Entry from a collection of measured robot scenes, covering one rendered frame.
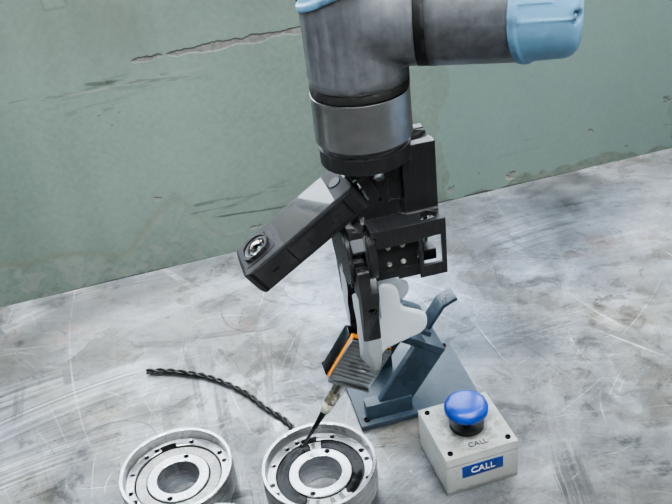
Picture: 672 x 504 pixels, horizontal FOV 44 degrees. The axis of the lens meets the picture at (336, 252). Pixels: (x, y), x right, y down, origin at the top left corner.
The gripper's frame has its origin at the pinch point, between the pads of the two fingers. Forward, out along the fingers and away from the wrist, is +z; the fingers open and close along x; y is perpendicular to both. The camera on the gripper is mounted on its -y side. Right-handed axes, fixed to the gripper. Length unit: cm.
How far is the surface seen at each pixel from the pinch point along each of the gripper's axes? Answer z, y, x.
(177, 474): 11.7, -18.9, 2.3
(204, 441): 10.0, -15.8, 4.0
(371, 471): 9.0, -1.6, -6.0
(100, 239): 67, -41, 155
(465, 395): 5.6, 8.5, -3.1
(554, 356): 13.1, 22.4, 7.1
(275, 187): 64, 10, 158
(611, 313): 13.2, 31.7, 11.7
